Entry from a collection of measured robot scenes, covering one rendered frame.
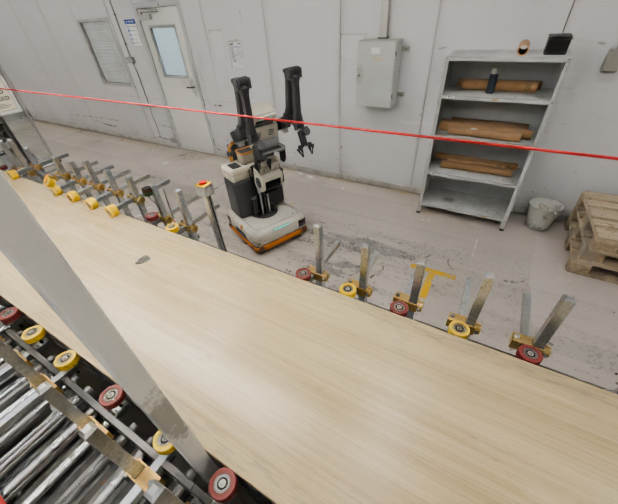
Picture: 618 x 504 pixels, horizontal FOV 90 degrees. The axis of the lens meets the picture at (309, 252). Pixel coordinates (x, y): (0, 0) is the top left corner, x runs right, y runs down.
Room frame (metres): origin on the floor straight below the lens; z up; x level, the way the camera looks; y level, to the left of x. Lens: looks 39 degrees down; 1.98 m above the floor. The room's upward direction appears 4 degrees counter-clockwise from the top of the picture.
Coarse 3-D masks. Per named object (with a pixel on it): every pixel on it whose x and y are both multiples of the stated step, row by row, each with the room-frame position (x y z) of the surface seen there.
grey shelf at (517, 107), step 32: (448, 64) 3.21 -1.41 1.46; (480, 64) 3.26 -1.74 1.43; (512, 64) 3.12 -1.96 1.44; (544, 64) 2.99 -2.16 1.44; (448, 96) 2.98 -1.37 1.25; (480, 96) 2.86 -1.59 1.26; (512, 96) 2.78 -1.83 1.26; (544, 96) 2.71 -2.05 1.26; (544, 128) 2.55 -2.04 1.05; (512, 160) 2.98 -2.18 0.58; (448, 192) 3.20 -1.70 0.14; (480, 192) 3.08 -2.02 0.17; (512, 192) 2.92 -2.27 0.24
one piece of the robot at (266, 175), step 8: (256, 128) 2.59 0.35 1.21; (264, 128) 2.63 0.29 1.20; (272, 128) 2.68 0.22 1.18; (280, 128) 2.74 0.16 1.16; (264, 136) 2.64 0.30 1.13; (272, 136) 2.68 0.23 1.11; (272, 160) 2.69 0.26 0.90; (264, 168) 2.61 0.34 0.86; (272, 168) 2.66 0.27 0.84; (256, 176) 2.63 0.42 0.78; (264, 176) 2.58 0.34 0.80; (272, 176) 2.61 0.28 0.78; (280, 176) 2.66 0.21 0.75; (256, 184) 2.66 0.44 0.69; (264, 184) 2.56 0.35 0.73; (280, 184) 2.68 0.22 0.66
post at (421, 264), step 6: (420, 264) 0.95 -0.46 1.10; (426, 264) 0.96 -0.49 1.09; (420, 270) 0.94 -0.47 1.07; (414, 276) 0.95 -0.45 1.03; (420, 276) 0.94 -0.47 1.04; (414, 282) 0.95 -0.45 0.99; (420, 282) 0.94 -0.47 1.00; (414, 288) 0.95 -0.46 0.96; (420, 288) 0.95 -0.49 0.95; (414, 294) 0.94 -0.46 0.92; (414, 300) 0.94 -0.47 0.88; (408, 312) 0.95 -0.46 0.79; (414, 312) 0.94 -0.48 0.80; (408, 318) 0.95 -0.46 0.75
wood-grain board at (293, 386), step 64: (0, 256) 1.53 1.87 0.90; (64, 256) 1.47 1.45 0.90; (128, 256) 1.43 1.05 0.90; (192, 256) 1.38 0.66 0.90; (128, 320) 0.94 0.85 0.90; (192, 320) 0.91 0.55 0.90; (256, 320) 0.88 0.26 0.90; (320, 320) 0.86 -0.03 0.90; (384, 320) 0.83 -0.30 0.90; (192, 384) 0.61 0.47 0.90; (256, 384) 0.59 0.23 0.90; (320, 384) 0.57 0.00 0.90; (384, 384) 0.55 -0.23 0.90; (448, 384) 0.53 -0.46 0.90; (512, 384) 0.51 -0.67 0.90; (576, 384) 0.50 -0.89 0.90; (256, 448) 0.38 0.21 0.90; (320, 448) 0.36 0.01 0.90; (384, 448) 0.35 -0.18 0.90; (448, 448) 0.33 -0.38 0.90; (512, 448) 0.32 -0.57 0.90; (576, 448) 0.31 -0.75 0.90
